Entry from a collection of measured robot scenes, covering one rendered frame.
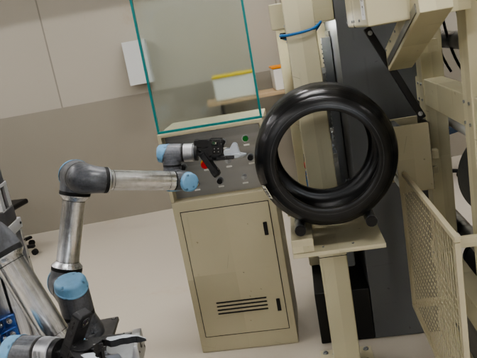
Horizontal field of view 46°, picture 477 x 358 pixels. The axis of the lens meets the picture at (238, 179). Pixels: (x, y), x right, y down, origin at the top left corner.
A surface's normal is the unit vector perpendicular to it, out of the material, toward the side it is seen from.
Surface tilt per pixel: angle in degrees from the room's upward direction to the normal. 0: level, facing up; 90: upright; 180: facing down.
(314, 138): 90
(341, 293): 90
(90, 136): 90
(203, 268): 90
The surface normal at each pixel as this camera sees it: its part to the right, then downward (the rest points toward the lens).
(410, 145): -0.08, 0.26
